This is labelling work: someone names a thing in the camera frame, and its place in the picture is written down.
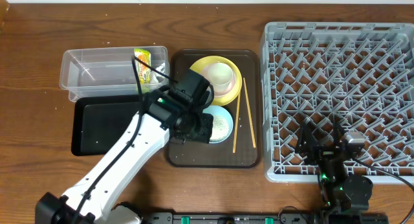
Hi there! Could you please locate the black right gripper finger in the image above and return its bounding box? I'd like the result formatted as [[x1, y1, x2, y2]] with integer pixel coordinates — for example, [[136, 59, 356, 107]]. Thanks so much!
[[332, 119, 345, 150], [295, 122, 318, 154]]

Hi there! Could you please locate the yellow snack wrapper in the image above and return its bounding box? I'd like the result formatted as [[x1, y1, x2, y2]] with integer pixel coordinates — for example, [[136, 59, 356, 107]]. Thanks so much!
[[134, 48, 151, 84]]

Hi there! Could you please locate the light blue bowl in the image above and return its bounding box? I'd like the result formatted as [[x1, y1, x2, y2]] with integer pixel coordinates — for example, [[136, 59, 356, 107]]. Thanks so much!
[[203, 106, 234, 144]]

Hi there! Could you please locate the wooden chopstick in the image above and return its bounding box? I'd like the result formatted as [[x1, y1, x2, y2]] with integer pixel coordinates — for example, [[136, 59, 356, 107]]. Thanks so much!
[[243, 77, 257, 148], [232, 93, 241, 153]]

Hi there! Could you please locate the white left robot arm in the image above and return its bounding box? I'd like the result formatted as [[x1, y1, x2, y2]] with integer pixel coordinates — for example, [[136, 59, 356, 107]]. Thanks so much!
[[35, 107, 169, 224]]

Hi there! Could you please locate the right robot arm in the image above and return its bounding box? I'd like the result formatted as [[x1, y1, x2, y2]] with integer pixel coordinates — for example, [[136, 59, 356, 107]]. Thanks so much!
[[296, 122, 373, 223]]

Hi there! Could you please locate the grey dishwasher rack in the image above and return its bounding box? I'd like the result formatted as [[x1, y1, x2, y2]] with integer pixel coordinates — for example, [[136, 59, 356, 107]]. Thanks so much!
[[259, 22, 413, 184]]

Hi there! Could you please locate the black waste tray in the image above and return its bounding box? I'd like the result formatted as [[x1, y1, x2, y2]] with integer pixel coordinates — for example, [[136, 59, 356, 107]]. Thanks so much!
[[71, 95, 146, 156]]

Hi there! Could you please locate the crumpled white tissue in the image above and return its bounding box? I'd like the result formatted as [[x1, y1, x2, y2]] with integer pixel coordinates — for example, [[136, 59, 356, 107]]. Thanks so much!
[[149, 63, 166, 85]]

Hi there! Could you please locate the pink bowl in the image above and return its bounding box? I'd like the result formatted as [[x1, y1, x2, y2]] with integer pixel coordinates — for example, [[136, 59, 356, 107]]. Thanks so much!
[[201, 64, 235, 96]]

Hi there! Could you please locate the yellow plate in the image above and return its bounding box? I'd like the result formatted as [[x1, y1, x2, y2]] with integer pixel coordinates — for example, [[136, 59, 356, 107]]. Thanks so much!
[[190, 56, 242, 106]]

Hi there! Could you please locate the cream paper cup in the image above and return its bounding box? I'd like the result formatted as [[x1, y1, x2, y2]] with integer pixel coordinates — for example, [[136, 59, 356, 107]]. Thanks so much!
[[206, 62, 233, 93]]

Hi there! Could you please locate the dark brown serving tray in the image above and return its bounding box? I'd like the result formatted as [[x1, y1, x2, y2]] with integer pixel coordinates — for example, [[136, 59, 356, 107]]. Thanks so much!
[[164, 49, 263, 168]]

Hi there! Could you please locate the clear plastic bin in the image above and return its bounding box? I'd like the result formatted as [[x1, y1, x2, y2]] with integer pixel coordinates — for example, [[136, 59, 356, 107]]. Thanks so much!
[[59, 45, 170, 102]]

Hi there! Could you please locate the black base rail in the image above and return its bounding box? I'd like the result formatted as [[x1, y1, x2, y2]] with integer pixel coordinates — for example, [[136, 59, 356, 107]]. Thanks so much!
[[144, 212, 389, 224]]

